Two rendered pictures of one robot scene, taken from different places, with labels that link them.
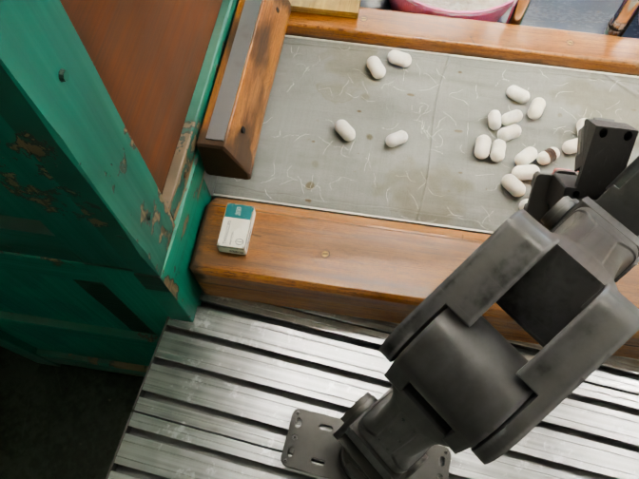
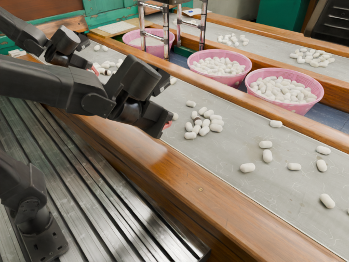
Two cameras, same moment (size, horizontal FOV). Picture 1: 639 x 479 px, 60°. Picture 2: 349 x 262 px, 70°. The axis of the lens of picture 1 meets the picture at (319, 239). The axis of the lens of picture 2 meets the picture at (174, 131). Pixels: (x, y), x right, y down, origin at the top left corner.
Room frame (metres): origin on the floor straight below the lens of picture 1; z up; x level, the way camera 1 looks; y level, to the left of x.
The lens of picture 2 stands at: (-0.19, -1.08, 1.21)
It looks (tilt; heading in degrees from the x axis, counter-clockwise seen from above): 39 degrees down; 35
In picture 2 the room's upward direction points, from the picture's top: straight up
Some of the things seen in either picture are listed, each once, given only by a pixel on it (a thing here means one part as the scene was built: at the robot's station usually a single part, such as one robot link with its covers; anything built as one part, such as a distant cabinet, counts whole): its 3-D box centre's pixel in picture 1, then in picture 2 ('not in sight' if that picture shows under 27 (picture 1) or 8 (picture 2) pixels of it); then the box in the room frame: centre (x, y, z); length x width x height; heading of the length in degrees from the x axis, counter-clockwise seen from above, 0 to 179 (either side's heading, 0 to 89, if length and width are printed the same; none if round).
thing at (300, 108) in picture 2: not in sight; (279, 95); (0.70, -0.94, 0.72); 0.27 x 0.27 x 0.10
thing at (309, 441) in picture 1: (368, 454); not in sight; (0.04, -0.06, 0.71); 0.20 x 0.07 x 0.08; 76
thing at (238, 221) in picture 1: (236, 228); (17, 53); (0.30, 0.10, 0.78); 0.06 x 0.04 x 0.02; 171
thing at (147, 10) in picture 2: not in sight; (159, 3); (1.18, -0.01, 0.83); 0.30 x 0.06 x 0.07; 171
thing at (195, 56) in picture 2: not in sight; (217, 71); (0.74, -0.66, 0.72); 0.27 x 0.27 x 0.10
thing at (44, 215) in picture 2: not in sight; (32, 215); (-0.11, -0.64, 0.71); 0.20 x 0.07 x 0.08; 76
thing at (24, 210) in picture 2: not in sight; (25, 195); (-0.10, -0.64, 0.77); 0.09 x 0.06 x 0.06; 61
